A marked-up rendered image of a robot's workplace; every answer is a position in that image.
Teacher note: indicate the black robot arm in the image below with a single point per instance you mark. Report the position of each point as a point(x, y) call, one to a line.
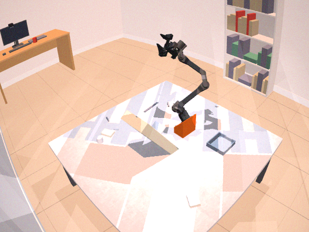
point(177, 107)

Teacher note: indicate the grey rectangular panel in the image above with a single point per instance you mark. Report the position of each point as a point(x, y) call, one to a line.
point(149, 132)

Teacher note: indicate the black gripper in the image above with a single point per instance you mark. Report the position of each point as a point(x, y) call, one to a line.
point(163, 51)

